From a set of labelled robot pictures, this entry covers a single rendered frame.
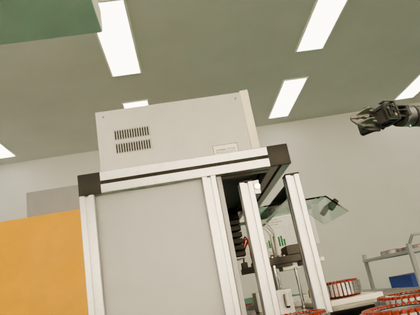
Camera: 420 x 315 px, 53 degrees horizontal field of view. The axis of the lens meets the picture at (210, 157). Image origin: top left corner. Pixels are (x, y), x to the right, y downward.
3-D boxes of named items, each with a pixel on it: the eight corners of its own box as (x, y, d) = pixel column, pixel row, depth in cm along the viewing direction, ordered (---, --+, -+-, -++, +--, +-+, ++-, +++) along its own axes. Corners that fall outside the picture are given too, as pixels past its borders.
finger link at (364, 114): (357, 104, 138) (378, 104, 141) (345, 112, 143) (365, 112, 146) (360, 112, 137) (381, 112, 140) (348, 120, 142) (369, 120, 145)
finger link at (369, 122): (360, 112, 137) (381, 112, 140) (348, 120, 142) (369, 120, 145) (363, 120, 136) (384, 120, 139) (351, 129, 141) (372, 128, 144)
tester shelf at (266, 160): (250, 220, 153) (247, 207, 154) (291, 163, 89) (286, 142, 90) (128, 240, 149) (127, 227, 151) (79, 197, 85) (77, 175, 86)
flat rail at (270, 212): (256, 234, 148) (254, 225, 149) (297, 192, 90) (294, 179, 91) (253, 235, 148) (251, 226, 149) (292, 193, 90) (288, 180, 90)
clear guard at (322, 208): (325, 224, 150) (320, 208, 152) (349, 211, 128) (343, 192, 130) (235, 240, 148) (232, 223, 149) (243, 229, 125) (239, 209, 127)
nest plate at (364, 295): (359, 297, 109) (357, 292, 109) (384, 296, 95) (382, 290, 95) (302, 307, 107) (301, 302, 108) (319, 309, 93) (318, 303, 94)
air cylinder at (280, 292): (289, 311, 104) (284, 287, 105) (296, 312, 96) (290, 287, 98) (269, 315, 103) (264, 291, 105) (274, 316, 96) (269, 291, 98)
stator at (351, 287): (349, 294, 108) (345, 279, 109) (372, 292, 97) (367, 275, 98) (309, 301, 105) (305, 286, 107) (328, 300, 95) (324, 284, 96)
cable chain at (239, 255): (243, 259, 110) (234, 210, 114) (246, 257, 104) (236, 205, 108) (225, 262, 110) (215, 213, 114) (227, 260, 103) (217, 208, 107)
